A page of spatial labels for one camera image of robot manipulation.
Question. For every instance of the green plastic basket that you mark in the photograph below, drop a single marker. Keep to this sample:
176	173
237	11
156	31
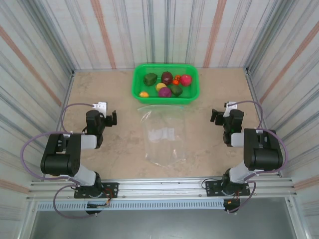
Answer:
149	68

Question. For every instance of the dark green toy avocado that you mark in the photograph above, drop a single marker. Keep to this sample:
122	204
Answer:
176	90

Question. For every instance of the black connector box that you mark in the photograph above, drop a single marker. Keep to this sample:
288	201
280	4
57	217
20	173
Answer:
231	204
94	212

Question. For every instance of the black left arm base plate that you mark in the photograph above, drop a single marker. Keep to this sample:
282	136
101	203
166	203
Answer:
112	189

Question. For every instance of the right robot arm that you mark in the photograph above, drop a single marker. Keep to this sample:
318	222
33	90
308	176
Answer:
264	156

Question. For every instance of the black left connector box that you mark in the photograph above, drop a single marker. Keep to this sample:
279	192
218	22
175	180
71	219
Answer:
94	212

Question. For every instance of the yellow toy lemon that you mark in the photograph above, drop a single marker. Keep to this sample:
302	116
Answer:
161	86

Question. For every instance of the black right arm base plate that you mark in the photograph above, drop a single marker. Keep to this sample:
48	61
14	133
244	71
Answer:
211	188

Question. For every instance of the small yellow orange toy fruit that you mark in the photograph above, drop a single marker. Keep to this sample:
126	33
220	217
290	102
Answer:
143	94

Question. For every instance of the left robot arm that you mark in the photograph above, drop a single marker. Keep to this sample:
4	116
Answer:
59	164

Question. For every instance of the pink red toy apple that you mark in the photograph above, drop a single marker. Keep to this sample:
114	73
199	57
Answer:
186	80

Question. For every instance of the dark red toy fruit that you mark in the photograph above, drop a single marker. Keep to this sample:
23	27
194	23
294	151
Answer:
167	77

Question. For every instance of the green toy pepper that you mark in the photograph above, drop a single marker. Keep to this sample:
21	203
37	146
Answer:
149	79

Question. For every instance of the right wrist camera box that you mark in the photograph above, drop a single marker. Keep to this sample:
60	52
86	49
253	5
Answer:
230	105

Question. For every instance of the black right connector box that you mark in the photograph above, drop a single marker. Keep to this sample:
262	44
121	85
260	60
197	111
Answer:
231	204

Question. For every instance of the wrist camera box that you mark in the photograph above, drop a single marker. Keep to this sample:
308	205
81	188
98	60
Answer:
101	106
230	105

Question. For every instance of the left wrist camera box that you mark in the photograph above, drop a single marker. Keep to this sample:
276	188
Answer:
101	106

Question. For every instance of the purple toy cabbage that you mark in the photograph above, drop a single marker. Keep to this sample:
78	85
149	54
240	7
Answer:
165	92

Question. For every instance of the aluminium mounting rail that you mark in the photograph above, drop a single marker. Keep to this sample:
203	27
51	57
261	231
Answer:
162	186

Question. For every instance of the clear zip-top bag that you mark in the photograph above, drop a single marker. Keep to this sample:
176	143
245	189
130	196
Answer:
164	144

